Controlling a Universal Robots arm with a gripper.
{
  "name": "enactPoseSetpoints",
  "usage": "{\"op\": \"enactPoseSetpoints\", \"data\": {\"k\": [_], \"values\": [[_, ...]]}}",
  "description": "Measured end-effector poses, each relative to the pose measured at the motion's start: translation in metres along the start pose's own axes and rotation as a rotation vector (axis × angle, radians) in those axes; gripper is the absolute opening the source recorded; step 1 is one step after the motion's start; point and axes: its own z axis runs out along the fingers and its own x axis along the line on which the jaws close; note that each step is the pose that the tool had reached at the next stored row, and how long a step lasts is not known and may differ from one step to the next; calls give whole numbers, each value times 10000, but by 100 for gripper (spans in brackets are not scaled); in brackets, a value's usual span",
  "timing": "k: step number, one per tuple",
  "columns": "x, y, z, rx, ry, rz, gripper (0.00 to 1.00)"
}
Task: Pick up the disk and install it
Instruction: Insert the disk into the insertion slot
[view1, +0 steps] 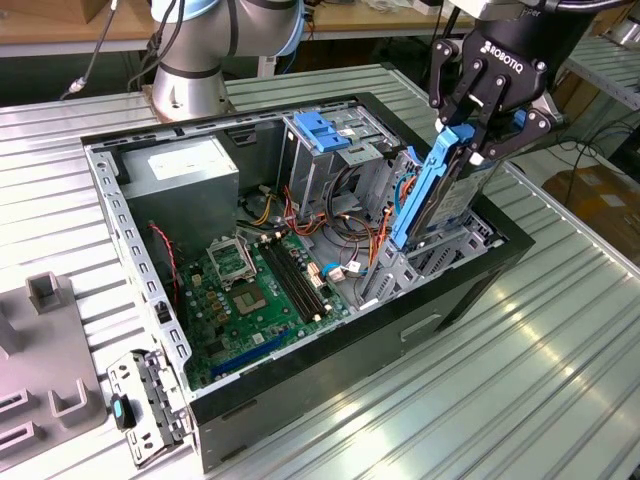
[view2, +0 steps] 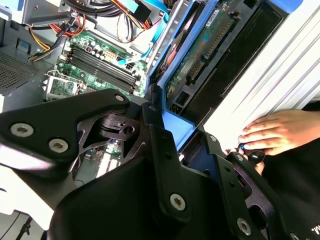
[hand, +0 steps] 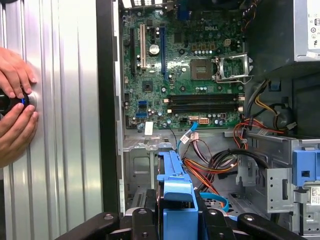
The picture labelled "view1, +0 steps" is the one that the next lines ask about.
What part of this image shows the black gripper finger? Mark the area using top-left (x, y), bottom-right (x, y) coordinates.
top-left (467, 74), bottom-right (570, 167)
top-left (427, 38), bottom-right (484, 131)

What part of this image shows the hard disk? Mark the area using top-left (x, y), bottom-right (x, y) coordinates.
top-left (389, 122), bottom-right (494, 254)

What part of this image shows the grey metal disk bay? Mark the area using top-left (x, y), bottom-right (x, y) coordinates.
top-left (357, 199), bottom-right (504, 309)

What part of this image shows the metal slat side table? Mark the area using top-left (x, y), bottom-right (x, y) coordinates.
top-left (564, 34), bottom-right (640, 146)

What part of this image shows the wooden desk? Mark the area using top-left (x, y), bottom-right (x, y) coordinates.
top-left (0, 0), bottom-right (476, 96)

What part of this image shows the brown cardboard box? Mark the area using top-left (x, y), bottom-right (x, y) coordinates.
top-left (542, 167), bottom-right (640, 254)

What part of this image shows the blue plastic drive latch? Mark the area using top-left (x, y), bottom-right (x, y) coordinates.
top-left (293, 110), bottom-right (351, 155)

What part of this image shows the grey optical drive cage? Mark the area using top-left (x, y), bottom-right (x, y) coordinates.
top-left (277, 104), bottom-right (401, 221)

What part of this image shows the black RAM slot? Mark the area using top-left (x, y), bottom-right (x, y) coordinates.
top-left (257, 242), bottom-right (316, 325)
top-left (272, 238), bottom-right (331, 316)

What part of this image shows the metal socket cover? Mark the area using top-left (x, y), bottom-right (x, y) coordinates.
top-left (206, 235), bottom-right (259, 289)

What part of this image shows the black open PC case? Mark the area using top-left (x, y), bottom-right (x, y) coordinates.
top-left (79, 91), bottom-right (536, 475)

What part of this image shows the grey power supply unit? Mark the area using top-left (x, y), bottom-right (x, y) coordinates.
top-left (117, 135), bottom-right (241, 259)

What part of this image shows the CPU socket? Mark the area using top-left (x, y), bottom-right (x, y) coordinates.
top-left (228, 280), bottom-right (274, 319)

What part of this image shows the green motherboard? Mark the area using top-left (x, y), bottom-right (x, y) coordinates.
top-left (177, 232), bottom-right (351, 394)

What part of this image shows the blue expansion slot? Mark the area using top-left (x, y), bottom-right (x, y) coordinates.
top-left (209, 329), bottom-right (294, 379)

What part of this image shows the black clip with blue label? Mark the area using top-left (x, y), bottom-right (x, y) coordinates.
top-left (109, 393), bottom-right (137, 431)

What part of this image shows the grey parts rack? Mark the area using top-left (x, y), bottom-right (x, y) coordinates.
top-left (0, 271), bottom-right (111, 466)

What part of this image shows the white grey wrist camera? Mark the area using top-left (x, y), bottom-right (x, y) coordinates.
top-left (447, 0), bottom-right (494, 20)

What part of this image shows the long blue data wire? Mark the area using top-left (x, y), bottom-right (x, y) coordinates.
top-left (392, 145), bottom-right (426, 211)

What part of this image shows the orange black wire bundle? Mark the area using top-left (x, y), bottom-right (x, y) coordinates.
top-left (234, 182), bottom-right (396, 281)

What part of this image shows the short blue data wire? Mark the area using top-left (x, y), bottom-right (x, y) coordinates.
top-left (319, 262), bottom-right (369, 284)

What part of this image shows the red black fan wire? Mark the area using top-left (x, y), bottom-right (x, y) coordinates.
top-left (148, 223), bottom-right (181, 301)

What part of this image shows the black cable with metal connector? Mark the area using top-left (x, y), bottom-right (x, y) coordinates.
top-left (59, 0), bottom-right (121, 101)

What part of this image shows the grey metal slot bracket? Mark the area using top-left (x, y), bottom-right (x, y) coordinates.
top-left (106, 349), bottom-right (195, 470)

